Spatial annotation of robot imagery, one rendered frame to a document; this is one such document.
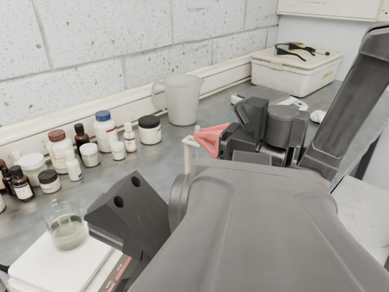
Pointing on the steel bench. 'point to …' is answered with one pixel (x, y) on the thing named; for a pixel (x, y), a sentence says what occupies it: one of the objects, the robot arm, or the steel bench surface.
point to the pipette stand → (189, 152)
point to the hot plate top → (59, 265)
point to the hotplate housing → (99, 278)
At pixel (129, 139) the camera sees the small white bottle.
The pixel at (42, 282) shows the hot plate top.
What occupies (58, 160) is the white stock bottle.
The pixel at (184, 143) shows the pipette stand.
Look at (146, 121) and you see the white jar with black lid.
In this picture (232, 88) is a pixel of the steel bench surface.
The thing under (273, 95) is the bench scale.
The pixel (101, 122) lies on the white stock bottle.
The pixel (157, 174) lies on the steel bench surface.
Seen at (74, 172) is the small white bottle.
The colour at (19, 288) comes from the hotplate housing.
